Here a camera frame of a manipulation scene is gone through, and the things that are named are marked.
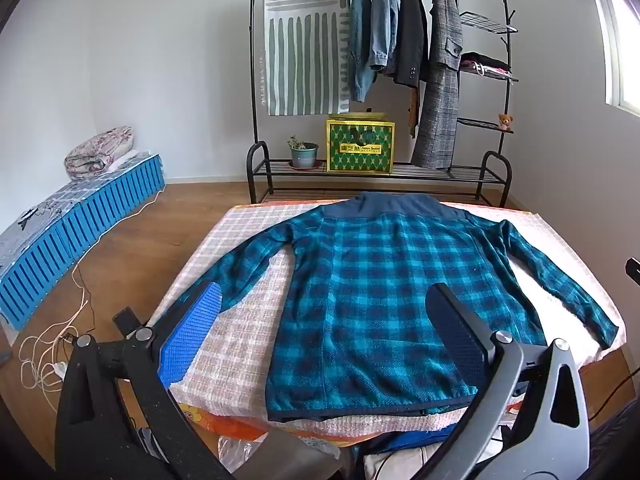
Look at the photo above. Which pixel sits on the grey plaid coat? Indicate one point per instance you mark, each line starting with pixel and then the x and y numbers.
pixel 440 100

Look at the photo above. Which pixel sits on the stack of folded clothes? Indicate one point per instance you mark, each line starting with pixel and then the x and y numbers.
pixel 485 62

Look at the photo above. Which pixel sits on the window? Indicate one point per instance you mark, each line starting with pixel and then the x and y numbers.
pixel 625 35

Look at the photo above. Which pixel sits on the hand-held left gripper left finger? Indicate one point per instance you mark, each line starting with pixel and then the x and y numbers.
pixel 195 330

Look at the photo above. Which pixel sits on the blue denim jacket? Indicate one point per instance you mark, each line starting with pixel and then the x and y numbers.
pixel 359 50
pixel 382 20

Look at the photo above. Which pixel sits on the small teddy bear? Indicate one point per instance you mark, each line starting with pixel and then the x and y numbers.
pixel 505 122

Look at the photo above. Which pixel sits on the clear plastic bag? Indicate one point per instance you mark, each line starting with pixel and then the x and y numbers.
pixel 240 452

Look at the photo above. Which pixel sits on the black blazer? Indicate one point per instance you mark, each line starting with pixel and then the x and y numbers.
pixel 410 35

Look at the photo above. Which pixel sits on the small potted plant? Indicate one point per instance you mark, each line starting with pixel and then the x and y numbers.
pixel 303 155

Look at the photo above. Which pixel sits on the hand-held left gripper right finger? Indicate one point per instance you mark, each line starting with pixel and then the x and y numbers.
pixel 460 332

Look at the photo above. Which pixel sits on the blue slatted bed base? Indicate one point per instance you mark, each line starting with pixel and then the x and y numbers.
pixel 75 225

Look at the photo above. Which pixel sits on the yellow green patterned box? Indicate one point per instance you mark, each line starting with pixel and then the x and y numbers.
pixel 360 150

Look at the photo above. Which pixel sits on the grey white striped cloth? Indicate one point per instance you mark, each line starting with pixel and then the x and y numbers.
pixel 300 35

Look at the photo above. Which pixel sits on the rolled floral quilt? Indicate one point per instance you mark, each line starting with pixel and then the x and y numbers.
pixel 97 152

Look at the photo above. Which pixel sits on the white pink checked blanket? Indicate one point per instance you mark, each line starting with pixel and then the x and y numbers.
pixel 240 340

